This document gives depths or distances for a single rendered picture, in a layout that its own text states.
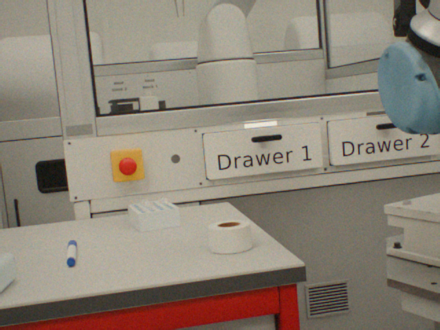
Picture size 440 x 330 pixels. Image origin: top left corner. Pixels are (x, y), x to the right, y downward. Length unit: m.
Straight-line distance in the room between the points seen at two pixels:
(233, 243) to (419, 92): 0.39
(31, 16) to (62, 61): 3.25
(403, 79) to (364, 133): 0.77
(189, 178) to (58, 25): 0.46
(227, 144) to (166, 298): 0.64
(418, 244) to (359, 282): 0.77
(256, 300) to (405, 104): 0.35
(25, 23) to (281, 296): 3.96
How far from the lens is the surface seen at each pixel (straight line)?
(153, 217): 1.17
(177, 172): 1.41
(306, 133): 1.46
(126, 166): 1.33
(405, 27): 0.99
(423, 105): 0.73
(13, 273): 0.94
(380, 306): 1.65
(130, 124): 1.40
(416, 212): 0.84
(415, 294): 0.77
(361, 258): 1.59
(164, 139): 1.40
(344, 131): 1.49
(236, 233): 0.94
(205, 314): 0.87
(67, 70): 1.40
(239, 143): 1.41
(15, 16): 4.67
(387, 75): 0.78
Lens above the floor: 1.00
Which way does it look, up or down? 7 degrees down
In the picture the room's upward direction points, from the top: 5 degrees counter-clockwise
